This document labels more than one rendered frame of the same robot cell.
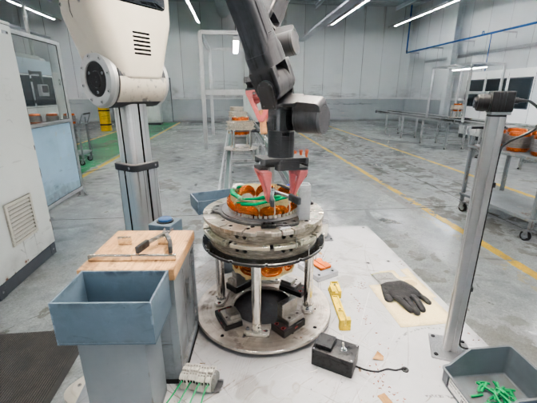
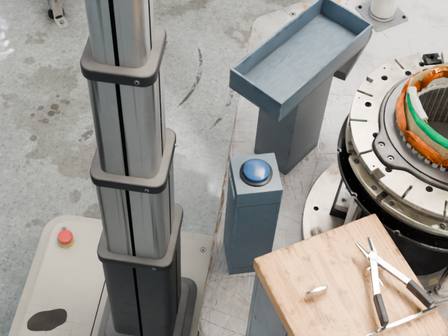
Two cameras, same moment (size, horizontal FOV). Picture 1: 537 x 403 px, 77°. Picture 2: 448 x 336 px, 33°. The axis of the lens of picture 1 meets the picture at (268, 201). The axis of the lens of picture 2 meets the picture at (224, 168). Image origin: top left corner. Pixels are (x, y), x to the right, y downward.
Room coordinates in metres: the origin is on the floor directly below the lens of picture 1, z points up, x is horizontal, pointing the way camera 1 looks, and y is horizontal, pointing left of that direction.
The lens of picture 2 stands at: (0.35, 0.64, 1.97)
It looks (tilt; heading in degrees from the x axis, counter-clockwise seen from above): 54 degrees down; 334
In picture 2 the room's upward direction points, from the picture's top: 4 degrees clockwise
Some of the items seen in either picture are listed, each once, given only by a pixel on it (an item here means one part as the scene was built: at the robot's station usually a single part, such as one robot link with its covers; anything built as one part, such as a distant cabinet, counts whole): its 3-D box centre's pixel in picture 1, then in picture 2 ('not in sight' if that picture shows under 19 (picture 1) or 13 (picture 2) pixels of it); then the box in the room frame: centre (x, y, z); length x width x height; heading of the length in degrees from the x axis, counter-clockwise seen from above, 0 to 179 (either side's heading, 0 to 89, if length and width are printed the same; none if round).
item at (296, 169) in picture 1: (287, 179); not in sight; (0.73, -0.04, 1.21); 0.07 x 0.07 x 0.09; 18
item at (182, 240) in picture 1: (143, 252); (350, 299); (0.68, 0.28, 1.05); 0.20 x 0.19 x 0.02; 1
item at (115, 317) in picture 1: (123, 349); not in sight; (0.53, 0.28, 0.92); 0.17 x 0.11 x 0.28; 91
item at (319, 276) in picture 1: (317, 268); not in sight; (1.08, -0.18, 0.79); 0.12 x 0.09 x 0.02; 31
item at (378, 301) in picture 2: (142, 246); (381, 310); (0.64, 0.26, 1.09); 0.04 x 0.01 x 0.02; 166
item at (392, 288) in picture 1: (399, 289); not in sight; (0.94, -0.42, 0.79); 0.24 x 0.13 x 0.02; 6
